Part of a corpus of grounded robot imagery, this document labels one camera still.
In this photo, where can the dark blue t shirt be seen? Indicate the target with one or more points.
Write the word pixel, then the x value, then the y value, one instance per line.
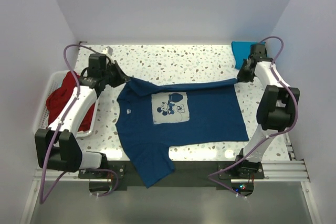
pixel 154 118

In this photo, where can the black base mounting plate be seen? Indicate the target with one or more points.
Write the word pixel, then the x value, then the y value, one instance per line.
pixel 240 178

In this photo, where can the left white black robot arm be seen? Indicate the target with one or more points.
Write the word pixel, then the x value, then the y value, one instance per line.
pixel 57 147

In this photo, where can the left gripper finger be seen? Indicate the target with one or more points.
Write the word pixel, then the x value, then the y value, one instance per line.
pixel 119 71
pixel 116 80

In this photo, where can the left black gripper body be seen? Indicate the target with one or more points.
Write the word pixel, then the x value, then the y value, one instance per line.
pixel 111 70

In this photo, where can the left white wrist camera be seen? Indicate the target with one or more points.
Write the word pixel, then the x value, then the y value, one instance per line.
pixel 108 51

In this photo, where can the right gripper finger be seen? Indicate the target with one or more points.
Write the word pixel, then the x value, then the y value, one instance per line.
pixel 244 70
pixel 242 77

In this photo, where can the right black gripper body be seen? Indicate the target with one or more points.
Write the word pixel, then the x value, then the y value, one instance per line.
pixel 250 75

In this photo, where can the folded light blue t shirt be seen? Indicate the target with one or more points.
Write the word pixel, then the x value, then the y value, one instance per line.
pixel 241 51

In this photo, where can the red t shirt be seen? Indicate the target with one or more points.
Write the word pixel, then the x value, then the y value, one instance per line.
pixel 59 98

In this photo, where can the white plastic laundry basket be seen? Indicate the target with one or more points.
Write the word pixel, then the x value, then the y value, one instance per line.
pixel 41 120

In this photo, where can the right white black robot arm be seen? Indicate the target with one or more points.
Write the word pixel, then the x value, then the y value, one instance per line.
pixel 277 111

